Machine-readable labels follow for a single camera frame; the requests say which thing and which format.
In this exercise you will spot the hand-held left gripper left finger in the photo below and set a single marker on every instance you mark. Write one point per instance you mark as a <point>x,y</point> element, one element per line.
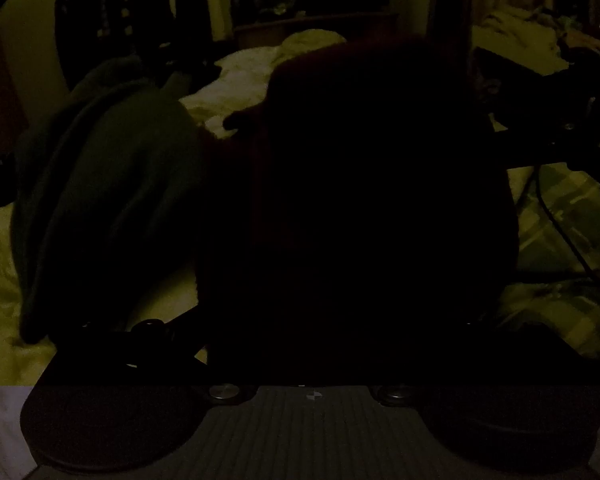
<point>152,332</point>

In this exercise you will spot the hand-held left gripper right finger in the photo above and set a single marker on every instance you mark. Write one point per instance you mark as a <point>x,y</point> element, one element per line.
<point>510,345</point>

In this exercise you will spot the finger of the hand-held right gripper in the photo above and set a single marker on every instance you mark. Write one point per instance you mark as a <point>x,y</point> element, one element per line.
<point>580,162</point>
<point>570,132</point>

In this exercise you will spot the dark red garment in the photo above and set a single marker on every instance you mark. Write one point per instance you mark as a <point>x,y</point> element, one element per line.
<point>380,200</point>

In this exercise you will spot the hanging dark clothes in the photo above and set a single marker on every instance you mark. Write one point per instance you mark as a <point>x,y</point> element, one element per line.
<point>110,5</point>

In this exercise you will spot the pale crumpled cloth pile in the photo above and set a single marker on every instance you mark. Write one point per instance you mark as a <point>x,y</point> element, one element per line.
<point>515,40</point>

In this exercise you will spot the plaid blanket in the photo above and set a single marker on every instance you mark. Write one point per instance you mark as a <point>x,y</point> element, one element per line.
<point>560,260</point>

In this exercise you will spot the dark green garment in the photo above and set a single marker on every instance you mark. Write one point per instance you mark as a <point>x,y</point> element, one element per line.
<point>105,195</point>

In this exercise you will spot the wooden headboard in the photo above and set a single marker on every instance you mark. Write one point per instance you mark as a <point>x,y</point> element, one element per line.
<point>310,22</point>

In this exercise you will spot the white duvet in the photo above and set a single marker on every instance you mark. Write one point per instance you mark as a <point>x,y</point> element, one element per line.
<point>240,75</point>

